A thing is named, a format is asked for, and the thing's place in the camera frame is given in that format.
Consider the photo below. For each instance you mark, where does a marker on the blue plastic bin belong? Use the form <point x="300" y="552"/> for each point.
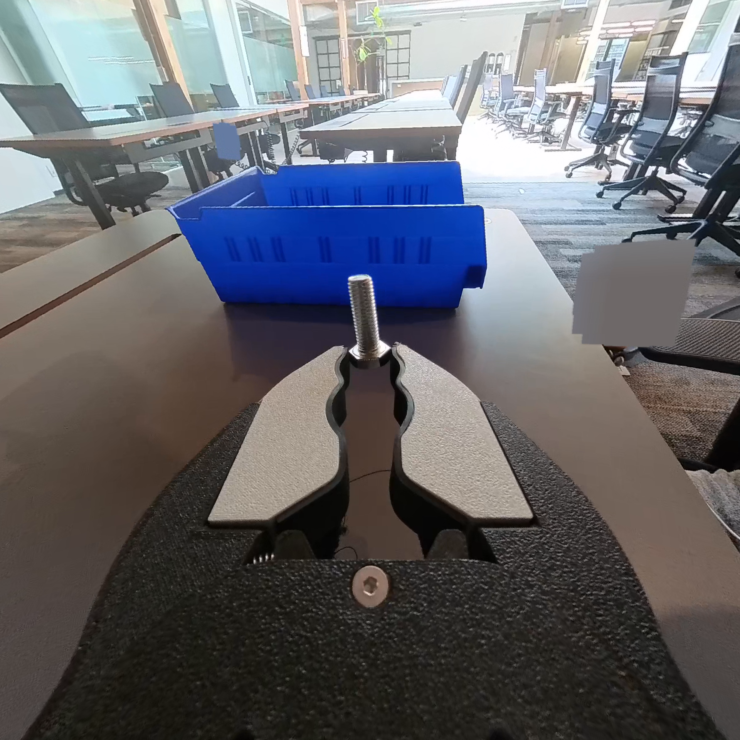
<point x="347" y="254"/>

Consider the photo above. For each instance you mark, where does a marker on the blue jeans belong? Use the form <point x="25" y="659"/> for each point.
<point x="720" y="497"/>

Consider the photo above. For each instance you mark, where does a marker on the wooden top office desk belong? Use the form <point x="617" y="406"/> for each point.
<point x="578" y="91"/>
<point x="115" y="134"/>

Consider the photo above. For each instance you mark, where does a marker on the steel hex bolt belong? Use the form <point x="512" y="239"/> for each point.
<point x="364" y="312"/>

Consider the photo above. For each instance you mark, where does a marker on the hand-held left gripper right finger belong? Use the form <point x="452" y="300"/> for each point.
<point x="456" y="456"/>

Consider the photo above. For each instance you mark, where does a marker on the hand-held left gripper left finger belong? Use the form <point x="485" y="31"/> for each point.
<point x="289" y="451"/>

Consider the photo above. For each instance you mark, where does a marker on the row of black office chairs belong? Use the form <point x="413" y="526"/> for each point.
<point x="653" y="115"/>

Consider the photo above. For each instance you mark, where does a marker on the green potted plant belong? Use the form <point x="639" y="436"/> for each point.
<point x="370" y="40"/>

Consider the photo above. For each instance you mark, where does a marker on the black mesh office chair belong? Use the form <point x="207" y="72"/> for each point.
<point x="170" y="98"/>
<point x="682" y="355"/>
<point x="133" y="188"/>

